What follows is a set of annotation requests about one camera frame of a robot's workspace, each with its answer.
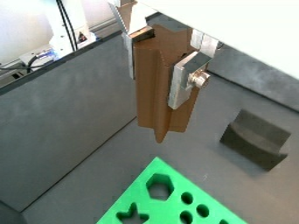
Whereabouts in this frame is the black cable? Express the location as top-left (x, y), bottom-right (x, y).
top-left (55, 0), bottom-right (80, 52)

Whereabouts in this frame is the green shape sorter block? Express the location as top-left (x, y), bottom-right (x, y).
top-left (96, 157), bottom-right (249, 224)

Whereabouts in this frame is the black cradle fixture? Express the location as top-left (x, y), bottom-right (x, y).
top-left (219, 109), bottom-right (291, 171)

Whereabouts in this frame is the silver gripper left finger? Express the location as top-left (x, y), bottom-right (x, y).
top-left (108, 0), bottom-right (155, 79)

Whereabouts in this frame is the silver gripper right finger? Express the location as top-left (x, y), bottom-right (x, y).
top-left (168, 29), bottom-right (219, 109)

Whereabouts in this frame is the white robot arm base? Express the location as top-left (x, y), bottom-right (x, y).
top-left (20, 0), bottom-right (98, 69)

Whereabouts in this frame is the brown star prism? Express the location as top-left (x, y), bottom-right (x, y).
top-left (134, 24), bottom-right (199, 143)

